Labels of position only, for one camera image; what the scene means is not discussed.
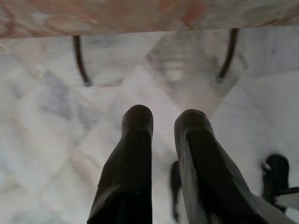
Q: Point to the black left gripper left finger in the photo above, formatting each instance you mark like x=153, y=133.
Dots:
x=130, y=168

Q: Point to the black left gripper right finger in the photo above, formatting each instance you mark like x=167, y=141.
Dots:
x=205, y=168

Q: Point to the pink marble board with legs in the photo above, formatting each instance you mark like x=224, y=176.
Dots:
x=140, y=14

